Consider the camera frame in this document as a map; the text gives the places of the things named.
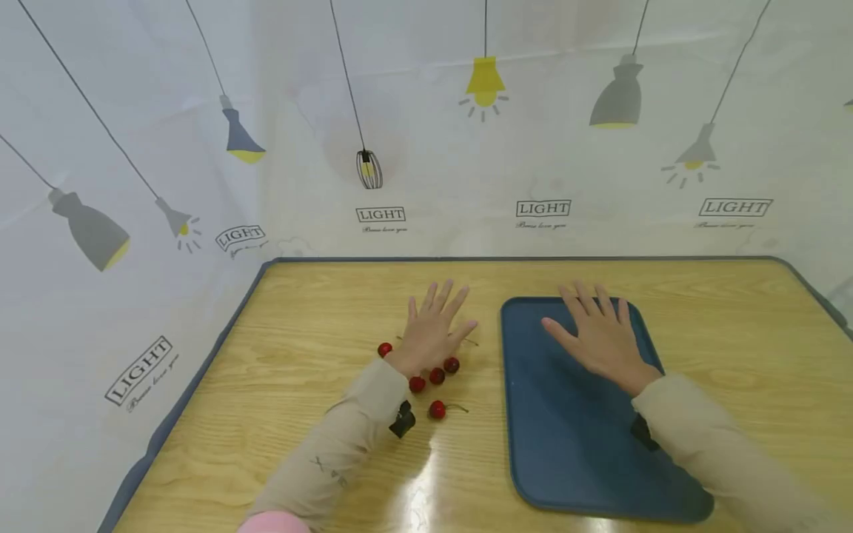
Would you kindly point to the person's left hand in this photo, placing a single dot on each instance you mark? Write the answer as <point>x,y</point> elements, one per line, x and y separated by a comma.
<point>428,334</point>

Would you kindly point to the person's right hand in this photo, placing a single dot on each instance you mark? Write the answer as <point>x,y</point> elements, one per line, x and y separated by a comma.
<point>605,343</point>

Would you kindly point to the person's left thumb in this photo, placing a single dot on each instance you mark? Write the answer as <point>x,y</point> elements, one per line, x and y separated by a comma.
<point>461,331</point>

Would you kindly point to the person's right index finger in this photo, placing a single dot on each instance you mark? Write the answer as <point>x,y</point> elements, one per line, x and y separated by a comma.
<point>570,305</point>

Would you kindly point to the person's left middle finger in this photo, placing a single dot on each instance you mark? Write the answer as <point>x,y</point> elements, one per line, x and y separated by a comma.
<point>442,296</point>

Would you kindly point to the person's right little finger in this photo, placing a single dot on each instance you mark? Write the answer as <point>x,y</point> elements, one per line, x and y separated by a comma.
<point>624,312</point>

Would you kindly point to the person's right middle finger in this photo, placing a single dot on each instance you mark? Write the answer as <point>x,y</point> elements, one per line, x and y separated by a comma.
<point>586,297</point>

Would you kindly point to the person's left ring finger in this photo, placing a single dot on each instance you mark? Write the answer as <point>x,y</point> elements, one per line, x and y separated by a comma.
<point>428,295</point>

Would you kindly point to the person's right thumb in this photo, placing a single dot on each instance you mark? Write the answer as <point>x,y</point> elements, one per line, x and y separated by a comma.
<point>558,330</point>

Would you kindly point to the person's right ring finger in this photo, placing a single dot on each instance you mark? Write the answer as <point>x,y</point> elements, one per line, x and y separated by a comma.
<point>606,300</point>

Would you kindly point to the person's left index finger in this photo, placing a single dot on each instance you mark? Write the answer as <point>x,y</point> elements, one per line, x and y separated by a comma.
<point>457,303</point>

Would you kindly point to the person's left little finger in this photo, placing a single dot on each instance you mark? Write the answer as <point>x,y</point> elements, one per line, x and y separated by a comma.
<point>412,309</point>

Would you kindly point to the person's left forearm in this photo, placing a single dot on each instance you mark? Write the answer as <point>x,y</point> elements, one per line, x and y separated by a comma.
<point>336,451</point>

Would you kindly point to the person's right forearm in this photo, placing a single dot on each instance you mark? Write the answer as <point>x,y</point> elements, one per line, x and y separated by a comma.
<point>730,451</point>

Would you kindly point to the red cherry with stem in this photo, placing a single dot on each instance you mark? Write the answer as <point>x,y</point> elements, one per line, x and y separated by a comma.
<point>437,409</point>

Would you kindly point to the blue plastic tray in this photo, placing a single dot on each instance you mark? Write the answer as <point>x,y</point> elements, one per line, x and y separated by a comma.
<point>566,429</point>

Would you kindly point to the black wrist band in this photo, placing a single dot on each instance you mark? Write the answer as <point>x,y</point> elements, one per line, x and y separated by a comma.
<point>402,420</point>

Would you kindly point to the person's body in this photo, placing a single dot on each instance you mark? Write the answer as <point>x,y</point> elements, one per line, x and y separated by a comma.
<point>273,523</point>

